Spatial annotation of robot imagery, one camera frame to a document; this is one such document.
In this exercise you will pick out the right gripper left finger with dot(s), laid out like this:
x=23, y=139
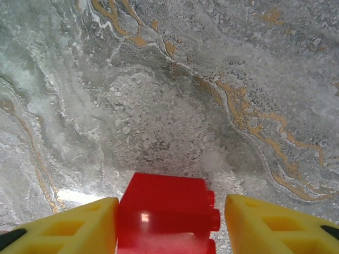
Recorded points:
x=58, y=232

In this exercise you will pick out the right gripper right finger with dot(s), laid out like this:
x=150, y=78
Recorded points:
x=278, y=232

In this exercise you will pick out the red lego brick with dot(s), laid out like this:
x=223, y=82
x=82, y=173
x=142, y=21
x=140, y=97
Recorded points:
x=164, y=201

